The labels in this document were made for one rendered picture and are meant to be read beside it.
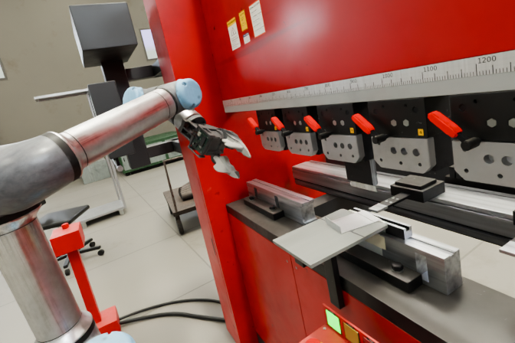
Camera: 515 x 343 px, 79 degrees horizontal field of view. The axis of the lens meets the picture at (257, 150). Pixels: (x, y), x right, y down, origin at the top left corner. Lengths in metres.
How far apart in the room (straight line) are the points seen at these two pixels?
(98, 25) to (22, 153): 1.18
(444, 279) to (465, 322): 0.09
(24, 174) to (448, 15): 0.75
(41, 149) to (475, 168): 0.75
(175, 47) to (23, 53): 8.88
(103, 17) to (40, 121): 8.52
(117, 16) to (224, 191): 0.99
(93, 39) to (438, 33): 1.42
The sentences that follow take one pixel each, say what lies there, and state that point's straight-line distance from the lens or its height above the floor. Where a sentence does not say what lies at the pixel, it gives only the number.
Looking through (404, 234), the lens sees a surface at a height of 0.99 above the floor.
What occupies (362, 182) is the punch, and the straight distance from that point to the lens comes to 0.96.
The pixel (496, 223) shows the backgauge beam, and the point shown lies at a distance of 1.07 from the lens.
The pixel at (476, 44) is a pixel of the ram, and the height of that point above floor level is 1.42.
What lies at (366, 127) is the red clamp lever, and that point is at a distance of 0.79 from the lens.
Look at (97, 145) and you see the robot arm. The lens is 0.65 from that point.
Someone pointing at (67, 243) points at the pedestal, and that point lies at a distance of 2.35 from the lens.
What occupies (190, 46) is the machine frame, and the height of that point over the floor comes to 1.68.
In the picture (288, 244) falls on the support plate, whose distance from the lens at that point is 0.90.
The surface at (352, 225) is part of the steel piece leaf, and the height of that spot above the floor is 1.00.
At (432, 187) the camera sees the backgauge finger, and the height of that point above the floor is 1.02.
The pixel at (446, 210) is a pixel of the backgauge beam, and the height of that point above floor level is 0.95.
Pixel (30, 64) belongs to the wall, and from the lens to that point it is 10.29.
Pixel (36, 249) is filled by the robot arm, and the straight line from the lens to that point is 0.75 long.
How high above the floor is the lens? 1.42
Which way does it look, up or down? 11 degrees down
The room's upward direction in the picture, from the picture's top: 12 degrees counter-clockwise
